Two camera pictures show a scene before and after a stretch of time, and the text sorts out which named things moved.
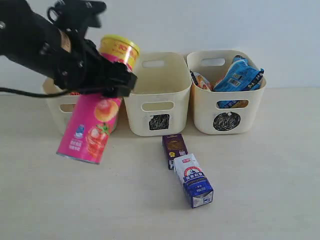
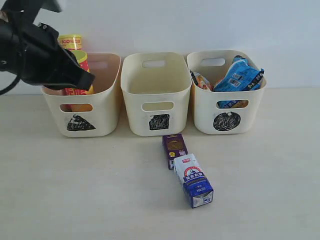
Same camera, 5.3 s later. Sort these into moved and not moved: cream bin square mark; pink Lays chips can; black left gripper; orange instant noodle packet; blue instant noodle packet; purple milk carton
Moved: pink Lays chips can; black left gripper
Not moved: blue instant noodle packet; orange instant noodle packet; purple milk carton; cream bin square mark
